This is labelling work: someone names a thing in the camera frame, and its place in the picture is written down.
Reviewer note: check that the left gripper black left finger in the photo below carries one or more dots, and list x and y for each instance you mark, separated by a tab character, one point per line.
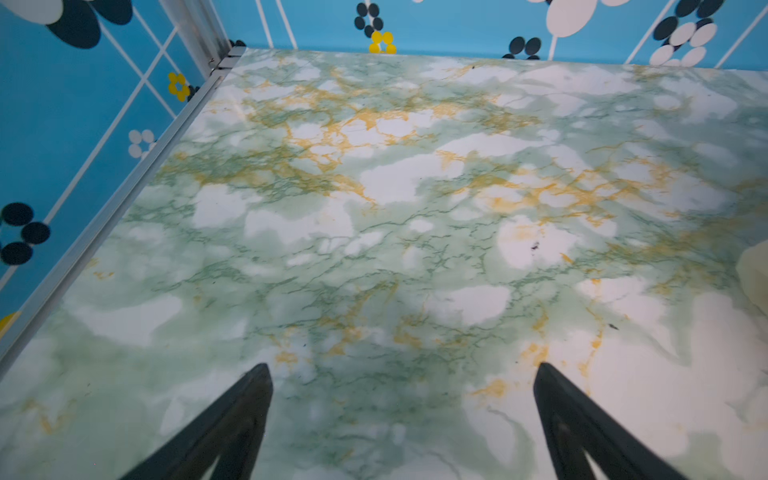
224	439

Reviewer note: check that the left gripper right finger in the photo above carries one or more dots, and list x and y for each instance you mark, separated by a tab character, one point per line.
578	430

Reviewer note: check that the translucent printed plastic bag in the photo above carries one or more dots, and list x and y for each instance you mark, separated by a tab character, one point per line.
752	270

